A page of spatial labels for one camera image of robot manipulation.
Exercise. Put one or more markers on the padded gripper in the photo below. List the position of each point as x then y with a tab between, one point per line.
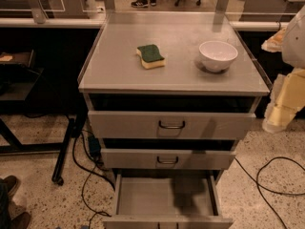
295	45

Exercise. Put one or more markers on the grey bottom drawer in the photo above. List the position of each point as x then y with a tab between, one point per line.
175	202

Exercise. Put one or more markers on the grey drawer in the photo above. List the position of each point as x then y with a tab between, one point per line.
192	154
222	126
175	202

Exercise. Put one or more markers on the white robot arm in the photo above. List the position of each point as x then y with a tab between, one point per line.
288	93

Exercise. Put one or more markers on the grey drawer cabinet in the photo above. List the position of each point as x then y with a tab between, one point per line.
115	80

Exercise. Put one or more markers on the grey top drawer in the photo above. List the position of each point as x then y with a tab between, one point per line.
222	126

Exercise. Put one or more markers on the grey middle drawer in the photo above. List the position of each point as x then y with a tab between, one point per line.
192	154

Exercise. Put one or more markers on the white ceramic bowl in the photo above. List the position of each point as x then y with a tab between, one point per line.
217	56

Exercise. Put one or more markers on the green yellow sponge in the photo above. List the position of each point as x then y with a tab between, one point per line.
150	56

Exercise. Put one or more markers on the black power adapter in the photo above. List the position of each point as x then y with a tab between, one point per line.
94	146

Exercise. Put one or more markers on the brown shoe upper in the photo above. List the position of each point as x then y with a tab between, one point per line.
8	186

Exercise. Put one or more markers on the brown shoe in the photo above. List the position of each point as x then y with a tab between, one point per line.
22	221
8	186

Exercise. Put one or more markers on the brown shoe lower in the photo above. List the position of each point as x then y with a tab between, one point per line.
22	221

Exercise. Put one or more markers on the black top drawer handle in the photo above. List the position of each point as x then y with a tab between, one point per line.
175	126

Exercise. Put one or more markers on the black drawer handle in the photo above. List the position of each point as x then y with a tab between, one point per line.
175	126
171	161

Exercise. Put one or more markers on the black middle drawer handle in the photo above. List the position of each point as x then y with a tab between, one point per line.
171	161

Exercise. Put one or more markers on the black side table frame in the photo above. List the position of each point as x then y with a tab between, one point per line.
18	80

